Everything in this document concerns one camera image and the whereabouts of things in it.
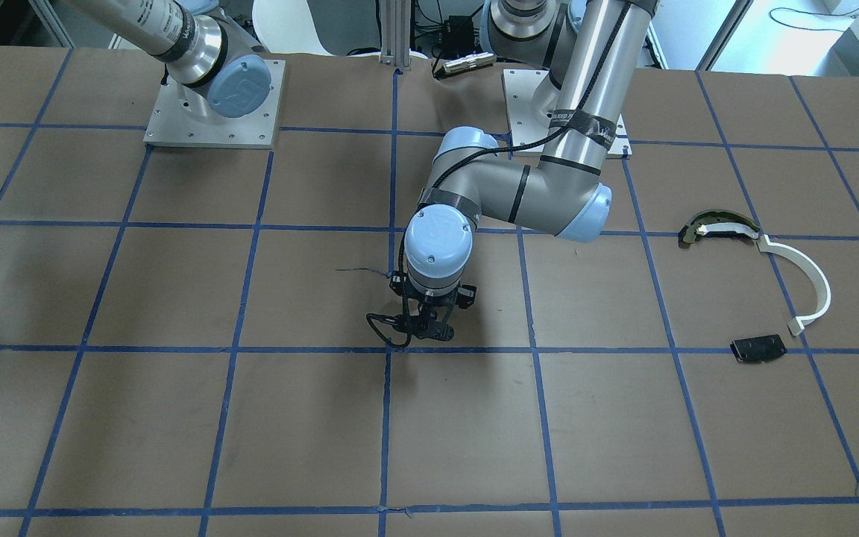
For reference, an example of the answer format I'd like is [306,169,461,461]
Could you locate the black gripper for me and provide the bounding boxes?
[389,273,476,341]

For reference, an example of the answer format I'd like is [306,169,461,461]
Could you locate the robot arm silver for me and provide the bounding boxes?
[72,1,272,118]
[367,1,658,348]

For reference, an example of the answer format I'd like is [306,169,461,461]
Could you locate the green brake shoe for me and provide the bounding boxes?
[678,210,761,248]

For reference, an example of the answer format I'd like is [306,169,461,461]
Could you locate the black brake pad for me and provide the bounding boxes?
[729,334,787,364]

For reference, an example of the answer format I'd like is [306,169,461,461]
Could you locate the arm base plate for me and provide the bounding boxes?
[502,69,632,160]
[143,58,286,151]

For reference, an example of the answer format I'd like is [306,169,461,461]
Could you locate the aluminium frame post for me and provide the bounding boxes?
[377,0,413,72]

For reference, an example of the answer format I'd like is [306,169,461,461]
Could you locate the white curved plastic bracket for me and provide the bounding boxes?
[756,234,832,336]

